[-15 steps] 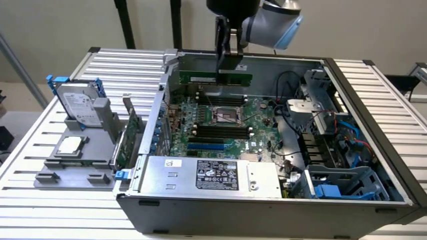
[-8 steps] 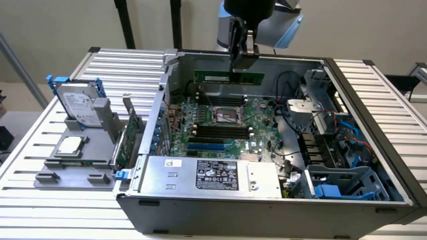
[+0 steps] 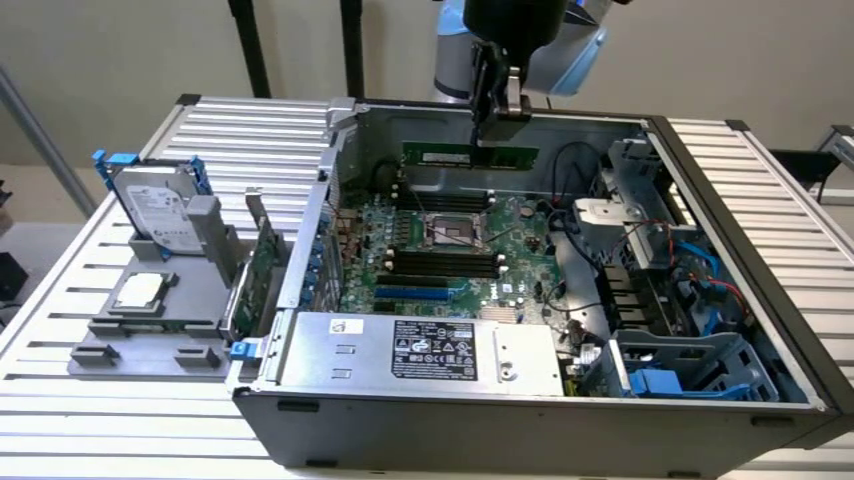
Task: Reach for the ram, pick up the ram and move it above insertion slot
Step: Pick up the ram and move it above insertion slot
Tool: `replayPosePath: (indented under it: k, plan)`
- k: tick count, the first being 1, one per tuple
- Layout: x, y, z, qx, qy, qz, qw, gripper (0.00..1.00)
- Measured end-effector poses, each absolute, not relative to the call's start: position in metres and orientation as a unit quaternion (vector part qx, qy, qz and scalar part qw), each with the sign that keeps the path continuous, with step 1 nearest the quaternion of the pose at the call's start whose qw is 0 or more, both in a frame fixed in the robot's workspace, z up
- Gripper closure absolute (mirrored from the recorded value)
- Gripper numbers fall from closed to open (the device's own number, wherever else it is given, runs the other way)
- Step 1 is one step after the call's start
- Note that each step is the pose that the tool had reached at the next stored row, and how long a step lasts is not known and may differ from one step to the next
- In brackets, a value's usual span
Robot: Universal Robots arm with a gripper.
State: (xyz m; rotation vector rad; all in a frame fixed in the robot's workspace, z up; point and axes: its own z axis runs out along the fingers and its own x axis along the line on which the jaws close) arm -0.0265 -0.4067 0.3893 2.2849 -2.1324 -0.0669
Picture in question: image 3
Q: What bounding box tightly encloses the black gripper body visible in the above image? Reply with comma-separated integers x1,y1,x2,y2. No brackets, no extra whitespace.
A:
462,0,570,53

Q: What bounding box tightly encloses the green motherboard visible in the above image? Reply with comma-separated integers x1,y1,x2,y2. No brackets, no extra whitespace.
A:
331,190,577,329

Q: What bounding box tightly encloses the green graphics card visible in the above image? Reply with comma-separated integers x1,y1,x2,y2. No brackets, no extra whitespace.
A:
225,186,294,343

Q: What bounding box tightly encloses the green RAM stick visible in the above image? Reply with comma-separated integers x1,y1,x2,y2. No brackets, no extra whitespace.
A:
402,141,540,172

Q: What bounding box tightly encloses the metal CPU socket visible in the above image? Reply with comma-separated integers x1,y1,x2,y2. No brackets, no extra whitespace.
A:
415,209,490,251

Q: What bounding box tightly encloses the blue expansion slot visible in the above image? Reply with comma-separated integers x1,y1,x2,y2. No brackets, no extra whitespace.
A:
374,285,451,302

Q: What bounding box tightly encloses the thick black pole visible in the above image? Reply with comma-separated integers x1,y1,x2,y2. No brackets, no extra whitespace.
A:
226,0,274,99

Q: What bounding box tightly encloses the long black expansion slot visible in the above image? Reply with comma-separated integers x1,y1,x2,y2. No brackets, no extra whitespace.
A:
377,273,450,290

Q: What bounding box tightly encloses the grey metal drive cage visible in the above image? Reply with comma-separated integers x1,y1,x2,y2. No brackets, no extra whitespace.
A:
598,138,700,271

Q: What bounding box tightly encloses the grey metal post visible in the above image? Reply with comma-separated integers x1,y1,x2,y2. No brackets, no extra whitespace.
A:
0,63,96,218

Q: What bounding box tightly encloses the grey metal frame table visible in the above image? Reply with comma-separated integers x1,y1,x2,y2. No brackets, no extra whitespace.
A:
808,124,854,205

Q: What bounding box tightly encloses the black cable loop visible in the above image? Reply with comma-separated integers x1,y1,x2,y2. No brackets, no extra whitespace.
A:
550,141,606,202

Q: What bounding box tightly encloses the blue disk caddy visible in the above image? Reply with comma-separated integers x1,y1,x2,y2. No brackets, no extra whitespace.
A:
629,368,684,397

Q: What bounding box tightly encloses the silver chipset heatsink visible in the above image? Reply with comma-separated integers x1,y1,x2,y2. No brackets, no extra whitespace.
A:
475,305,523,325

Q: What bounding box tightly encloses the silver CPU chip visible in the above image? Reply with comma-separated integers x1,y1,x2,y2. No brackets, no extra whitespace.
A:
115,272,179,312

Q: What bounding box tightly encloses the thin black pole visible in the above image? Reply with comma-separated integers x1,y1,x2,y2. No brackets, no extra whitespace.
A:
339,0,367,99

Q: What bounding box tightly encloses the black open PC case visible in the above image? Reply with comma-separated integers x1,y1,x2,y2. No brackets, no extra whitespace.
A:
225,97,854,475

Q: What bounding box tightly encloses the blue hard disk carrier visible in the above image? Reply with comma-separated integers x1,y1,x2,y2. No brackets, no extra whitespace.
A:
88,149,214,197

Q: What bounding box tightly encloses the grey power supply unit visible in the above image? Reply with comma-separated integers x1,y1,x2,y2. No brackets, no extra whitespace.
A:
278,311,570,399

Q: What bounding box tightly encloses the grey disk bay cage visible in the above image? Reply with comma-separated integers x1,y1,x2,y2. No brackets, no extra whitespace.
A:
608,328,781,402

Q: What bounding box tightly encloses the blue wire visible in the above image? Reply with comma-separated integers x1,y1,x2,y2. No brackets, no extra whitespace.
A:
670,238,724,284

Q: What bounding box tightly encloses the grey parts rack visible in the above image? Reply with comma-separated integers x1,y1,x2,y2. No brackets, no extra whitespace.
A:
68,194,250,384

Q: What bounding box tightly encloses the red wire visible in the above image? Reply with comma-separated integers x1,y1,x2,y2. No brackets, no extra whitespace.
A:
708,278,754,324

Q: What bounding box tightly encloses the black box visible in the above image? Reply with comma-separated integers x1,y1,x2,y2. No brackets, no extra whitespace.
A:
0,251,30,302

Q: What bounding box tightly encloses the silver hard disk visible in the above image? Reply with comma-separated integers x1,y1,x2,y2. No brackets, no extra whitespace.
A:
109,168,206,254

